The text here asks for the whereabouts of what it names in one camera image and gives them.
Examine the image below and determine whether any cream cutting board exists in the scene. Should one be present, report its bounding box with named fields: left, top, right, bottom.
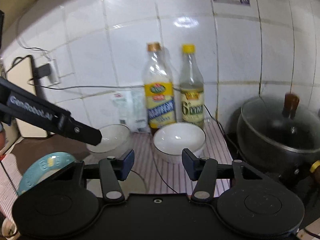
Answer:
left=5, top=55, right=48, bottom=138

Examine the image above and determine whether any clear seasoning packet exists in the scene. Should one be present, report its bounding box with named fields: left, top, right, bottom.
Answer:
left=131, top=90, right=148, bottom=133

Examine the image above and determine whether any white cup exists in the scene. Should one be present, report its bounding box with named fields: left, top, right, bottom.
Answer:
left=0, top=218, right=18, bottom=239

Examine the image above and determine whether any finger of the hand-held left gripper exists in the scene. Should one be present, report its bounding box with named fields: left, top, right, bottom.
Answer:
left=58, top=115, right=103, bottom=146

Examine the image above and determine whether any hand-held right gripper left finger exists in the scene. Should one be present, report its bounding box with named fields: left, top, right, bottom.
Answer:
left=54, top=149, right=135, bottom=205

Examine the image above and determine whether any cooking wine bottle gold cap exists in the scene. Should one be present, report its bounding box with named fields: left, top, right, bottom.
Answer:
left=142, top=42, right=177, bottom=136

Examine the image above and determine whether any black charger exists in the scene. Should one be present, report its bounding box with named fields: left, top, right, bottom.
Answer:
left=33, top=63, right=52, bottom=78

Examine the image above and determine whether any glass wok lid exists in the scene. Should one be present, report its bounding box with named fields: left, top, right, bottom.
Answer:
left=241, top=93, right=317, bottom=153

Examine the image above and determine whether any white seasoning packet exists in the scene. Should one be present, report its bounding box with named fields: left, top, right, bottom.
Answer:
left=111, top=91, right=133, bottom=131

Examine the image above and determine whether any black pot glass lid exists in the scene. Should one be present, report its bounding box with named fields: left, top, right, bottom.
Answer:
left=236, top=93, right=320, bottom=181

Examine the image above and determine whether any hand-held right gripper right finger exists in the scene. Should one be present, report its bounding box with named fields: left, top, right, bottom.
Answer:
left=181, top=148, right=265, bottom=203

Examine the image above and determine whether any vinegar bottle yellow cap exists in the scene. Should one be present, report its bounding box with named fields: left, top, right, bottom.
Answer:
left=178, top=44, right=206, bottom=128

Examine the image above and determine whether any striped table mat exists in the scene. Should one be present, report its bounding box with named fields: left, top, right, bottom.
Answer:
left=0, top=119, right=234, bottom=218

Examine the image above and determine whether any blue fried egg plate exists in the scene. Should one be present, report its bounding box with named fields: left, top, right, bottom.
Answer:
left=18, top=152, right=77, bottom=197

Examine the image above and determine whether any thin black cable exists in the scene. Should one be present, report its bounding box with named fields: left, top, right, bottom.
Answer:
left=152, top=152, right=180, bottom=194

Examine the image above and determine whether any white bowl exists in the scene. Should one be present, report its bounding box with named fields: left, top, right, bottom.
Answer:
left=153, top=122, right=207, bottom=164
left=86, top=123, right=132, bottom=156

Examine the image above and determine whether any white wall socket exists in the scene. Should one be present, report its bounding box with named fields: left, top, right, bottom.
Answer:
left=48, top=58, right=61, bottom=84

